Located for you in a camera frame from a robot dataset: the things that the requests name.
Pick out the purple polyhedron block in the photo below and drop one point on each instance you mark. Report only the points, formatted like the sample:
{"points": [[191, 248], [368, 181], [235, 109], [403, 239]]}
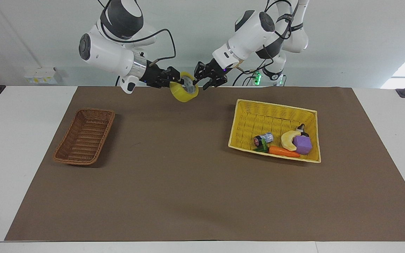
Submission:
{"points": [[302, 144]]}

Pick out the white wall socket strip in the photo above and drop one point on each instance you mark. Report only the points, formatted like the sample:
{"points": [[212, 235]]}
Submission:
{"points": [[40, 75]]}

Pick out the yellow woven basket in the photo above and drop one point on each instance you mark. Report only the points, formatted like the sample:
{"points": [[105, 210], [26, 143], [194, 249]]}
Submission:
{"points": [[258, 119]]}

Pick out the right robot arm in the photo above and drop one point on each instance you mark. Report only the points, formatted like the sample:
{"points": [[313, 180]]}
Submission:
{"points": [[107, 52]]}

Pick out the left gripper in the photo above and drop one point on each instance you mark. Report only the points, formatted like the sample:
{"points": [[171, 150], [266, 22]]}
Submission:
{"points": [[218, 70]]}

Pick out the yellow tape roll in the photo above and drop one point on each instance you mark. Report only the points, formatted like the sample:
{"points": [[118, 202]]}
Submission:
{"points": [[183, 94]]}

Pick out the orange toy carrot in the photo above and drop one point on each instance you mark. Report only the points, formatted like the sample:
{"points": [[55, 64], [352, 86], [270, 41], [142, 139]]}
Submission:
{"points": [[283, 151]]}

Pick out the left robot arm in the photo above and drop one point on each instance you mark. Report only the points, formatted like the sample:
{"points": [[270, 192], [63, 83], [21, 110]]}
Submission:
{"points": [[258, 30]]}

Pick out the small cylindrical battery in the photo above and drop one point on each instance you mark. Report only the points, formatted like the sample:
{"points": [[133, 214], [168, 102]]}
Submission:
{"points": [[264, 138]]}

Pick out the brown wicker basket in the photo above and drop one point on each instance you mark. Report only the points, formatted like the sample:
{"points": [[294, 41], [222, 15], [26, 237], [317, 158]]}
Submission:
{"points": [[84, 137]]}

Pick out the cream toy banana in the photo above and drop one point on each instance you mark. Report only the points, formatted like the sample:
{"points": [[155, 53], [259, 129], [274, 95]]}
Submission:
{"points": [[287, 140]]}

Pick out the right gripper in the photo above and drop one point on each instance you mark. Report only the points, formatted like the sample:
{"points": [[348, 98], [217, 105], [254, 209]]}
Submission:
{"points": [[154, 74]]}

